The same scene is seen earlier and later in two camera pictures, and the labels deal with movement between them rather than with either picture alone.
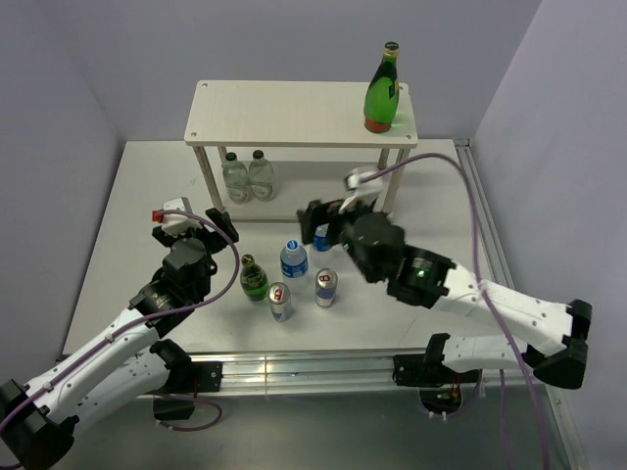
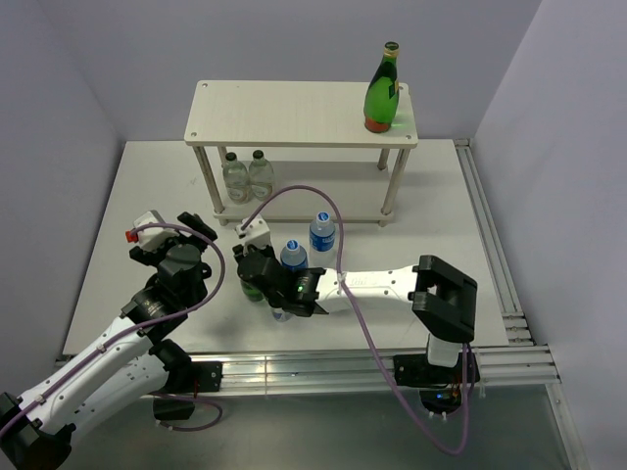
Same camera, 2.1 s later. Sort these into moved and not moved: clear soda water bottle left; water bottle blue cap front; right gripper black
Moved: right gripper black
Not moved: water bottle blue cap front; clear soda water bottle left
